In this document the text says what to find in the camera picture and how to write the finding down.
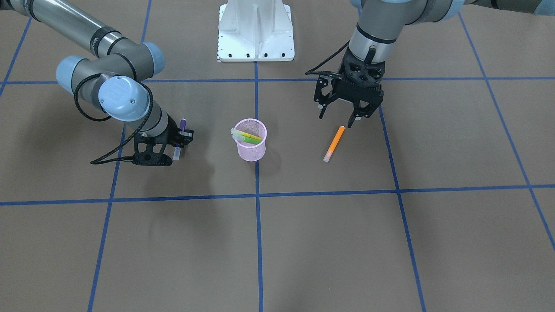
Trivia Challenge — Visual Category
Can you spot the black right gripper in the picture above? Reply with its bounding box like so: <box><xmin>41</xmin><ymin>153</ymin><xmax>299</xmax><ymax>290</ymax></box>
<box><xmin>163</xmin><ymin>115</ymin><xmax>194</xmax><ymax>148</ymax></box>

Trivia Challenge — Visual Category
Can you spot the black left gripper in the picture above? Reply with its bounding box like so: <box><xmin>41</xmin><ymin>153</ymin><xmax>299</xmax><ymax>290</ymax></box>
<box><xmin>319</xmin><ymin>48</ymin><xmax>386</xmax><ymax>128</ymax></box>

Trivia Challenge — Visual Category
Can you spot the purple marker pen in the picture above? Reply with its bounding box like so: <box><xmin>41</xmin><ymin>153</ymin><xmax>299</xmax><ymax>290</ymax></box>
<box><xmin>172</xmin><ymin>118</ymin><xmax>186</xmax><ymax>161</ymax></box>

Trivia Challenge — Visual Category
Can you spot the yellow highlighter pen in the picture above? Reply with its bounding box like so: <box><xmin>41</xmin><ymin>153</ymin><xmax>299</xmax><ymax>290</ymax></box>
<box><xmin>230</xmin><ymin>128</ymin><xmax>262</xmax><ymax>140</ymax></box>

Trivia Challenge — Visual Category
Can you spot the green highlighter pen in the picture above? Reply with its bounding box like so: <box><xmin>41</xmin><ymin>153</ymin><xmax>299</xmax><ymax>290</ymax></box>
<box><xmin>232</xmin><ymin>134</ymin><xmax>261</xmax><ymax>145</ymax></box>

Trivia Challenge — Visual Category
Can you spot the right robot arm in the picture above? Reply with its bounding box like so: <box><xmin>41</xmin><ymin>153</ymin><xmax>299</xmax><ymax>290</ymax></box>
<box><xmin>1</xmin><ymin>0</ymin><xmax>193</xmax><ymax>147</ymax></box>

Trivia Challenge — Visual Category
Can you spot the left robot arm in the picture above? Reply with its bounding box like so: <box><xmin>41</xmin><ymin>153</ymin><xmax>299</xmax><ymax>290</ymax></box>
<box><xmin>307</xmin><ymin>0</ymin><xmax>554</xmax><ymax>127</ymax></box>

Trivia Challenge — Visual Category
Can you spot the orange highlighter pen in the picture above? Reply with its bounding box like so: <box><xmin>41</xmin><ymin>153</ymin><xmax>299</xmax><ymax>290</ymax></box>
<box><xmin>323</xmin><ymin>126</ymin><xmax>345</xmax><ymax>163</ymax></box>

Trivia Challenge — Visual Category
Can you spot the pink mesh pen holder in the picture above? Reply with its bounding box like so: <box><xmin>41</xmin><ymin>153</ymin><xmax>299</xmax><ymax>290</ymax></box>
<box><xmin>230</xmin><ymin>118</ymin><xmax>267</xmax><ymax>162</ymax></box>

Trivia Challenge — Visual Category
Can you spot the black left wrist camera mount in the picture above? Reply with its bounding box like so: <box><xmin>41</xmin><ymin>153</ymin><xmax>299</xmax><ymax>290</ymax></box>
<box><xmin>313</xmin><ymin>71</ymin><xmax>340</xmax><ymax>109</ymax></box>

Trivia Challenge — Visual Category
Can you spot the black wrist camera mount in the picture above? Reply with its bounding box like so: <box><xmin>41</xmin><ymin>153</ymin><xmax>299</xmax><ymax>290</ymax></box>
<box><xmin>131</xmin><ymin>132</ymin><xmax>173</xmax><ymax>166</ymax></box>
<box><xmin>313</xmin><ymin>71</ymin><xmax>340</xmax><ymax>109</ymax></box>

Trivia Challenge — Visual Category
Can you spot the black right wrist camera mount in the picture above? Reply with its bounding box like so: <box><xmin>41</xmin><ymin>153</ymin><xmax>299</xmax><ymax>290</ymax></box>
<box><xmin>131</xmin><ymin>132</ymin><xmax>173</xmax><ymax>166</ymax></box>

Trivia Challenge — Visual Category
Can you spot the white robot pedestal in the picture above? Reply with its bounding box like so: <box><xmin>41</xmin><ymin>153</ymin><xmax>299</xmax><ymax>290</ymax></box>
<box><xmin>217</xmin><ymin>0</ymin><xmax>295</xmax><ymax>62</ymax></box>

